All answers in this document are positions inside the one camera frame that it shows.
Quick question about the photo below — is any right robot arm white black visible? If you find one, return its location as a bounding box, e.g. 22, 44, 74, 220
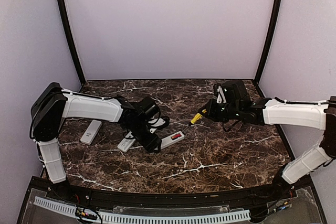
198, 80, 335, 200

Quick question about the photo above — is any white button remote control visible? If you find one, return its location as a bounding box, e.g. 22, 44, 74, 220
161, 131, 185, 149

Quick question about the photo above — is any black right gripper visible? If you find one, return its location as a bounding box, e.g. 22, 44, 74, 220
199, 98, 241, 123

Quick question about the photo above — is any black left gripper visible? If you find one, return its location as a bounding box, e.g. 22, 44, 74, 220
127, 120, 162, 153

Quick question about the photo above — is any plain white slim remote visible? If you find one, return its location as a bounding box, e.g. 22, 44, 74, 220
80, 120, 102, 145

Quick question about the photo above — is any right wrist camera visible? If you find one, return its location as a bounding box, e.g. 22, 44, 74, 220
214, 84, 226, 104

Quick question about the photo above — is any red blue battery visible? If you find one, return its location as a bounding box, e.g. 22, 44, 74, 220
171, 133, 183, 140

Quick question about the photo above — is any left black frame post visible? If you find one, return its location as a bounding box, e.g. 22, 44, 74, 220
57, 0, 86, 86

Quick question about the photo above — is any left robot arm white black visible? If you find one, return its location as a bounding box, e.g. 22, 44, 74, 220
29, 82, 162, 201

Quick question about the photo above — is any yellow handled screwdriver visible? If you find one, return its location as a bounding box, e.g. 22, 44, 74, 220
188, 113, 202, 126

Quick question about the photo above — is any white slotted cable duct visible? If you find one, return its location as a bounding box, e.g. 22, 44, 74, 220
34, 196, 250, 223

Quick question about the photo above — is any right black frame post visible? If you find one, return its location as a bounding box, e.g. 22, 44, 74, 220
254, 0, 281, 85

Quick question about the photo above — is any white remote with barcode label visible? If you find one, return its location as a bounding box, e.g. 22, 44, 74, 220
117, 132, 135, 153

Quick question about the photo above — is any black frame post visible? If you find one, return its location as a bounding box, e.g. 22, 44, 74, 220
254, 0, 281, 85
57, 0, 86, 86

